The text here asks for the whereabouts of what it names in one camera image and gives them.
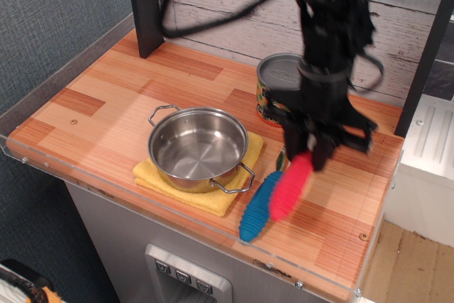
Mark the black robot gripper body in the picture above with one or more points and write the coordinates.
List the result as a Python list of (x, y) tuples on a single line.
[(322, 101)]

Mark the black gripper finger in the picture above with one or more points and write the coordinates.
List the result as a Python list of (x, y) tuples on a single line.
[(297, 138), (321, 152)]

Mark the red handled metal spoon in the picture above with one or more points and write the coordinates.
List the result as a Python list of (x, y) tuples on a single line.
[(290, 186)]

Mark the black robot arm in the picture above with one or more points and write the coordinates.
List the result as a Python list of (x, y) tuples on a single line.
[(334, 32)]

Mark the stainless steel pot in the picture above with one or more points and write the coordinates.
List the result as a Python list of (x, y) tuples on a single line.
[(199, 149)]

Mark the peas and carrots can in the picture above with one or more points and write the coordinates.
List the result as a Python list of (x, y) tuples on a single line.
[(277, 71)]

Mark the yellow folded cloth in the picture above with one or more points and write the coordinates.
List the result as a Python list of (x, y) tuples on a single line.
[(216, 202)]

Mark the white toy sink unit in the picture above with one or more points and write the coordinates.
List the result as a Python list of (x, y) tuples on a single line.
[(421, 196)]

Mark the silver dispenser button panel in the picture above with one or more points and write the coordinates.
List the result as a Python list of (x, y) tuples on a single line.
[(176, 279)]

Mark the grey toy kitchen cabinet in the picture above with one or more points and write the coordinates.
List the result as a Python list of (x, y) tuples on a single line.
[(120, 235)]

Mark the orange cloth corner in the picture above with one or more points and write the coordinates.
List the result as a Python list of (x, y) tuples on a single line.
[(52, 297)]

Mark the blue handled metal fork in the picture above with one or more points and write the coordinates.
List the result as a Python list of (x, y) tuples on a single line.
[(257, 212)]

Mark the black right vertical post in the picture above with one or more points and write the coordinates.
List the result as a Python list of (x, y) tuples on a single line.
[(435, 37)]

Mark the black vertical post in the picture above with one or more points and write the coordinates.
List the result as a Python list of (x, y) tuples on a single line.
[(146, 15), (435, 37)]

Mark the black left vertical post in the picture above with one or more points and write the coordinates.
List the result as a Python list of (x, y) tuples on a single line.
[(146, 15)]

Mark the clear acrylic guard rail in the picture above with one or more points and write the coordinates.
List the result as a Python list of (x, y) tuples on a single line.
[(88, 125)]

